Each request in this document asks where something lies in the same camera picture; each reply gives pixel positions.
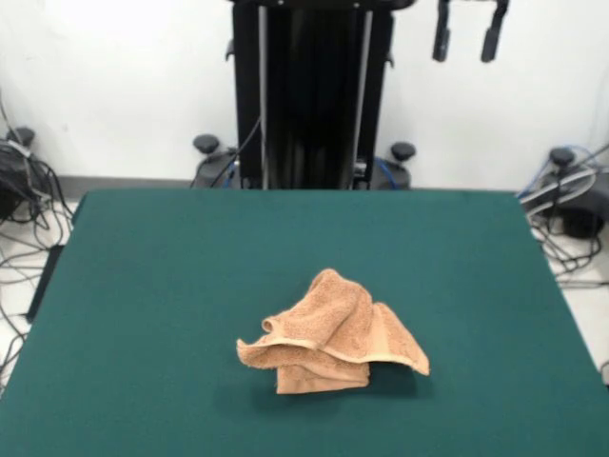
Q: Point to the dark green table cloth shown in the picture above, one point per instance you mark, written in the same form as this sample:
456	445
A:
143	285

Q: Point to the black round knob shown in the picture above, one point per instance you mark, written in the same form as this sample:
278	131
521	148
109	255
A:
561	156
205	143
403	151
20	135

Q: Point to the tan terry towel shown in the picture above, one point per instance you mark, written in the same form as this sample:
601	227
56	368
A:
333	323

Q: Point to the dark grey stand base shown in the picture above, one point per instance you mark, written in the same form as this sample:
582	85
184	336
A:
580	214
7	190

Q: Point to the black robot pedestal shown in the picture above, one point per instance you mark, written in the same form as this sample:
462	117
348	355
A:
314	95

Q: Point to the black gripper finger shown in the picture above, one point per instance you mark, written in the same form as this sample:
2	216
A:
442	38
492	43

